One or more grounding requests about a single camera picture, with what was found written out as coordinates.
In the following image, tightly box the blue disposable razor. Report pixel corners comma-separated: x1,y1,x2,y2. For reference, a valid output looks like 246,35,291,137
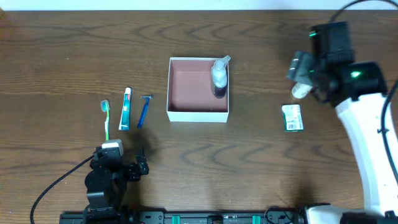
137,95,153,129

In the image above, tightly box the teal white toothpaste tube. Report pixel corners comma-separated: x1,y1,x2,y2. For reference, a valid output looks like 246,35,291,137
119,87,132,131

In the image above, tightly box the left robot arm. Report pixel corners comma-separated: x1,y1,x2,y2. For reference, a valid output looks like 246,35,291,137
82,142,149,223

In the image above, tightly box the white box pink interior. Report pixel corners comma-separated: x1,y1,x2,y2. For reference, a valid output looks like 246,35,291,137
166,57,229,123

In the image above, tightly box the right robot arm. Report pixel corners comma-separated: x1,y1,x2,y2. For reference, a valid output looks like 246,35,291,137
287,51,397,223

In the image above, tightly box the black left camera cable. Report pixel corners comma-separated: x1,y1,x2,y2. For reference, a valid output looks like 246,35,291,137
29,154,95,224

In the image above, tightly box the clear pump spray bottle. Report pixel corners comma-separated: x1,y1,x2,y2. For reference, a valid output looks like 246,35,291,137
211,55,231,98

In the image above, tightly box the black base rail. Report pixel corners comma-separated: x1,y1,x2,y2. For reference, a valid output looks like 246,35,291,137
59,209,306,224

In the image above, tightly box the green white soap box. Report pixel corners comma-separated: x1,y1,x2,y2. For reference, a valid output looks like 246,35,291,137
281,105,304,132

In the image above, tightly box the black right camera cable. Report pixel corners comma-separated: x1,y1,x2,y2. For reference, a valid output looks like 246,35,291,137
328,0,398,184

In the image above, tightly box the white cosmetic squeeze tube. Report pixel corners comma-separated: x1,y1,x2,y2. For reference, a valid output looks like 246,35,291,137
291,83,313,100

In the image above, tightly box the black camera cable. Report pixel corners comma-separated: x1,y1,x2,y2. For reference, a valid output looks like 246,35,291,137
29,154,95,224
328,0,398,184

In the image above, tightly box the green toothbrush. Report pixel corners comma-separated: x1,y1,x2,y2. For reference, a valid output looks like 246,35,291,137
101,100,110,141

